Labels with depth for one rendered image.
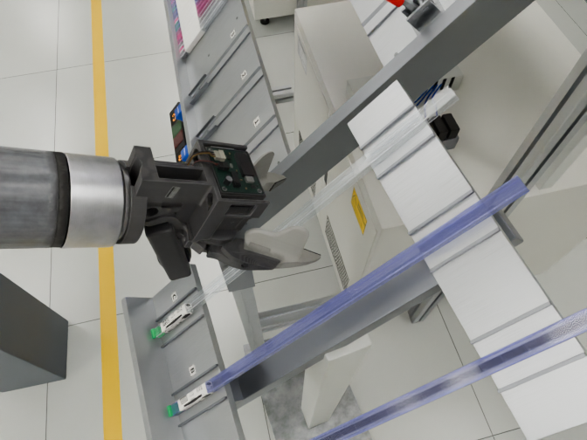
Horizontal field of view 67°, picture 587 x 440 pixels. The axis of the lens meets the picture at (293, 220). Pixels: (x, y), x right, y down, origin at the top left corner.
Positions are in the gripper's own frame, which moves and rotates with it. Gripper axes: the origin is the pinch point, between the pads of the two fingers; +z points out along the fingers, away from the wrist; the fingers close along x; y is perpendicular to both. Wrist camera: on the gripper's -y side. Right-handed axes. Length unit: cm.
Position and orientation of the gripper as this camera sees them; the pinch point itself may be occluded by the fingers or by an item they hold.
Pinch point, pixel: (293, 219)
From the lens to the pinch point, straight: 51.1
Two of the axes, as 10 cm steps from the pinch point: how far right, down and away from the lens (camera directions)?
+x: -3.5, -8.1, 4.7
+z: 7.9, 0.1, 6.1
